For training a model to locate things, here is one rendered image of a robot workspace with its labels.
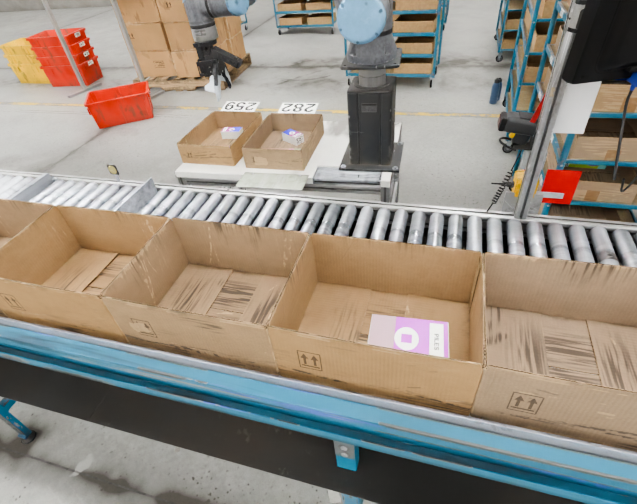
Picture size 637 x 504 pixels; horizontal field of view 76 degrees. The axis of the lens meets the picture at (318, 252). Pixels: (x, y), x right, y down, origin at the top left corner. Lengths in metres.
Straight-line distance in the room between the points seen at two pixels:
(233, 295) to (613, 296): 0.87
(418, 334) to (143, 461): 1.40
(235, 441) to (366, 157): 1.21
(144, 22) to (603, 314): 5.42
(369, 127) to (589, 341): 1.12
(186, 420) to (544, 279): 0.96
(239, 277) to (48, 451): 1.34
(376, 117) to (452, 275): 0.91
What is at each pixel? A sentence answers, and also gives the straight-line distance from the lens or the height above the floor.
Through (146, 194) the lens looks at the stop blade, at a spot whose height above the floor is 0.77.
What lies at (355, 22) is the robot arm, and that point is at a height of 1.35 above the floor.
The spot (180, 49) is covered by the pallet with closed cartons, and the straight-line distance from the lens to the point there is 5.60.
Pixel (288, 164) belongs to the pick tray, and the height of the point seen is 0.78.
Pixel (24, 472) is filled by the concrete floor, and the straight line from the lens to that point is 2.24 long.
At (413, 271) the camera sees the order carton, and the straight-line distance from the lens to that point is 0.99.
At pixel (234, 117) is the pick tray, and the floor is 0.82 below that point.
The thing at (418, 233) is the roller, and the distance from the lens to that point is 1.45.
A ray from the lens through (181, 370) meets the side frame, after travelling 0.97.
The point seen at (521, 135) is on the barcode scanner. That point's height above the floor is 1.03.
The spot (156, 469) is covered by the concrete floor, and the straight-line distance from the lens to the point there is 1.95.
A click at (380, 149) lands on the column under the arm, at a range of 1.79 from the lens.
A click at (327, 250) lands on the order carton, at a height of 1.00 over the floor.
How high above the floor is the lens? 1.65
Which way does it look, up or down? 41 degrees down
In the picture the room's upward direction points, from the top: 7 degrees counter-clockwise
